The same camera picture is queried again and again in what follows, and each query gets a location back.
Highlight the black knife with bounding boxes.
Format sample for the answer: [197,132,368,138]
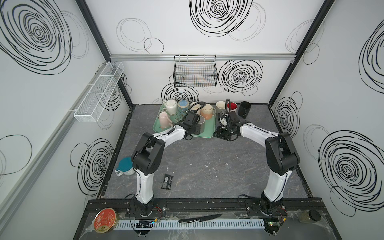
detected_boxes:
[178,214,223,224]

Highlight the black wire basket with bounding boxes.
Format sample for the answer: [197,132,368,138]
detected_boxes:
[173,55,219,87]

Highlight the white slotted cable duct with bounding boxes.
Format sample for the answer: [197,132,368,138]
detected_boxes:
[114,219,265,231]

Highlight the blue mug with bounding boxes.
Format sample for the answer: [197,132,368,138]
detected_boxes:
[178,100,190,117]

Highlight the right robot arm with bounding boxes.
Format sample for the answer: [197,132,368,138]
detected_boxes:
[213,99,300,215]

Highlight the green floral tray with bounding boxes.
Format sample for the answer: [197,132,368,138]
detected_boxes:
[153,104,217,139]

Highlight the speckled cream mug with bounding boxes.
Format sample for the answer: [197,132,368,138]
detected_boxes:
[190,102,201,115]

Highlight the white mesh shelf basket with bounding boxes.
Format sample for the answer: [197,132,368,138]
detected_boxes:
[74,62,125,123]

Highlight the black mug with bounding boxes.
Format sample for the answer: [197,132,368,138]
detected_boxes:
[238,101,252,119]

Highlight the pink mug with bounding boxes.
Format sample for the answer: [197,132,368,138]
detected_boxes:
[159,112,174,129]

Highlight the teal white cup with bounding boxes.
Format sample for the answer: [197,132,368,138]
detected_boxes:
[115,157,135,177]

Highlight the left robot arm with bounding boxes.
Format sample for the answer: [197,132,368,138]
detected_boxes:
[132,102,206,216]

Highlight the red round tin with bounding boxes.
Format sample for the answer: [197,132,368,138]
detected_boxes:
[93,208,119,234]

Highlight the grey brown mug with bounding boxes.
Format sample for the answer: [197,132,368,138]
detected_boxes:
[198,115,206,135]

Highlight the cream white mug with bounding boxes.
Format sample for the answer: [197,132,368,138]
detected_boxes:
[227,103,238,112]

